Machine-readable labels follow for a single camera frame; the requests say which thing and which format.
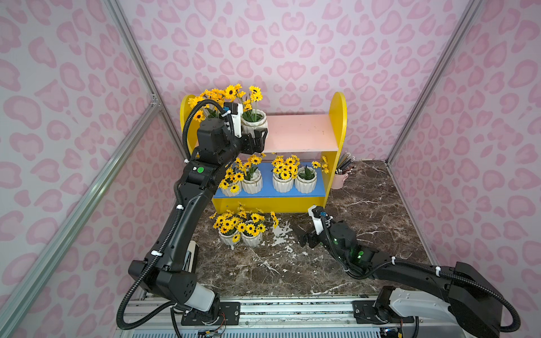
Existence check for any sunflower pot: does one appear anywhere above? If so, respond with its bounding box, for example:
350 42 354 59
240 154 263 194
237 211 279 247
223 84 268 134
209 206 249 250
219 168 245 197
271 155 300 193
187 87 227 123
294 156 329 194

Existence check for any yellow two-tier shelf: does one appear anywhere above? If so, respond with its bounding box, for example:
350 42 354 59
179 92 348 215

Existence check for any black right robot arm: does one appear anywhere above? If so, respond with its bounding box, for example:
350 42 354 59
293 212 521 337

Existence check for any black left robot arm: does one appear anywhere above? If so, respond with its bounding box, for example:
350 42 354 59
116 99 268 330

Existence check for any pink cup with pencils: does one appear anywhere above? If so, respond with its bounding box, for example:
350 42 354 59
331 152 355 190

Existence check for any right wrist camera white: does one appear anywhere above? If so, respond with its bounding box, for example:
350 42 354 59
308 205 325 235

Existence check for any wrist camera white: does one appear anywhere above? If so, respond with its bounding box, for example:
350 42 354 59
222 102 243 138
308 205 325 235

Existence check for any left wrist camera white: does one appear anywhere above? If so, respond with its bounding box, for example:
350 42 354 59
222 102 243 138

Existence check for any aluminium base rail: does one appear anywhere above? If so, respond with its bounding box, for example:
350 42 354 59
115 295 469 337

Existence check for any back left aluminium post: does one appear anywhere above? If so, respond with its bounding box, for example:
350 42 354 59
104 0 186 157

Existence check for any right aluminium frame profile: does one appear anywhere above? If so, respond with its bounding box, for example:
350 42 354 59
385 0 484 168

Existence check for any aluminium frame profile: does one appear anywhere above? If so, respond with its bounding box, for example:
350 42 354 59
385 0 484 168
1 102 161 337

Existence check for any left aluminium frame profile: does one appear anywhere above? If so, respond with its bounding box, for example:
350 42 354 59
1 102 161 337

